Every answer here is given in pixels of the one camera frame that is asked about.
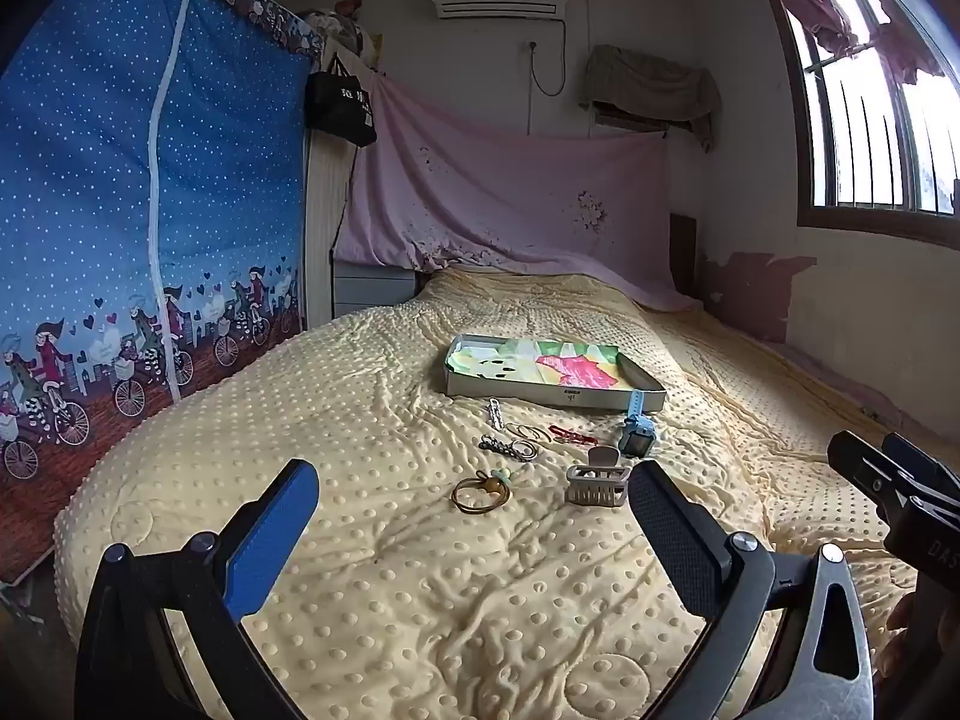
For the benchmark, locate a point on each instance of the barred window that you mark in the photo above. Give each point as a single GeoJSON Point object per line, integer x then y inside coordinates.
{"type": "Point", "coordinates": [870, 127]}

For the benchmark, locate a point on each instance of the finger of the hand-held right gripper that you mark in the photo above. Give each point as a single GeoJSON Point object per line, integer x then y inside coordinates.
{"type": "Point", "coordinates": [926, 472]}
{"type": "Point", "coordinates": [862, 469]}

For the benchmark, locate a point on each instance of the thin silver hoop bangles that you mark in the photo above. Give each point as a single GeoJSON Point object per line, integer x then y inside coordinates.
{"type": "Point", "coordinates": [534, 431]}

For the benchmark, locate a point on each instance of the pile of folded quilts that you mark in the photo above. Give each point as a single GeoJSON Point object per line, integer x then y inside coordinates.
{"type": "Point", "coordinates": [341, 26]}

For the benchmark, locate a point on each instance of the small grey plug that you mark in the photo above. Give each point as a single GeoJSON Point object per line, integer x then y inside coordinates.
{"type": "Point", "coordinates": [871, 415]}

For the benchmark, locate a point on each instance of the blue wrist watch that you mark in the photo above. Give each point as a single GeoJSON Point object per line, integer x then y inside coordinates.
{"type": "Point", "coordinates": [636, 435]}

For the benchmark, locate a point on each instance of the dark brown board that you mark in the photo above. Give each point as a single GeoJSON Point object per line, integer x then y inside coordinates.
{"type": "Point", "coordinates": [682, 255]}

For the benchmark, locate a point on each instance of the yellow dotted blanket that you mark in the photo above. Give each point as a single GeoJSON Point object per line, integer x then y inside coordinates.
{"type": "Point", "coordinates": [375, 427]}

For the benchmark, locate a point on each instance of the person's right hand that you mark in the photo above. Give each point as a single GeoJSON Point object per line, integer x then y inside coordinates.
{"type": "Point", "coordinates": [904, 637]}

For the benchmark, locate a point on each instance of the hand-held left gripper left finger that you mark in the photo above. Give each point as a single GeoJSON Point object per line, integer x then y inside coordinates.
{"type": "Point", "coordinates": [274, 532]}

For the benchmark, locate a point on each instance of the silver metal hair clip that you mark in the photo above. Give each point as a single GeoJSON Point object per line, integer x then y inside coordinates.
{"type": "Point", "coordinates": [495, 412]}

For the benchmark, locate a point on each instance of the pink hanging sheet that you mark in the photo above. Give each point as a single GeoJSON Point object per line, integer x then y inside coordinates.
{"type": "Point", "coordinates": [510, 195]}

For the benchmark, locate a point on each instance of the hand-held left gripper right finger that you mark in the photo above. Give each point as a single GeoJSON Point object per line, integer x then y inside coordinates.
{"type": "Point", "coordinates": [671, 532]}

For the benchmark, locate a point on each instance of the light wooden board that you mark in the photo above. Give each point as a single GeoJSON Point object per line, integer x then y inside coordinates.
{"type": "Point", "coordinates": [322, 225]}

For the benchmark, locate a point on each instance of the beige hair claw clip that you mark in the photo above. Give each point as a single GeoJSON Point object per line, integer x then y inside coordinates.
{"type": "Point", "coordinates": [596, 487]}

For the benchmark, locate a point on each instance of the grey-green draped cloth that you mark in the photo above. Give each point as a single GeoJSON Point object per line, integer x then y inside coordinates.
{"type": "Point", "coordinates": [649, 82]}

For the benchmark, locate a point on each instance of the black tote bag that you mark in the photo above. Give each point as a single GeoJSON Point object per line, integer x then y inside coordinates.
{"type": "Point", "coordinates": [341, 109]}

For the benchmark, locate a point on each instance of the blue printed fabric wardrobe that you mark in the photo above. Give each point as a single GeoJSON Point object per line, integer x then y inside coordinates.
{"type": "Point", "coordinates": [90, 165]}

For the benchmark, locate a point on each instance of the grey nightstand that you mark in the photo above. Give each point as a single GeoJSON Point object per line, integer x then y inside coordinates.
{"type": "Point", "coordinates": [371, 292]}

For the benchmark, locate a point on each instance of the grey shallow box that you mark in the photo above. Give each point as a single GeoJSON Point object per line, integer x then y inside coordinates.
{"type": "Point", "coordinates": [525, 396]}

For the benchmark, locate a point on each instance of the colourful printed paper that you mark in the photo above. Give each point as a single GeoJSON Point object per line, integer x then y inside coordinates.
{"type": "Point", "coordinates": [540, 367]}

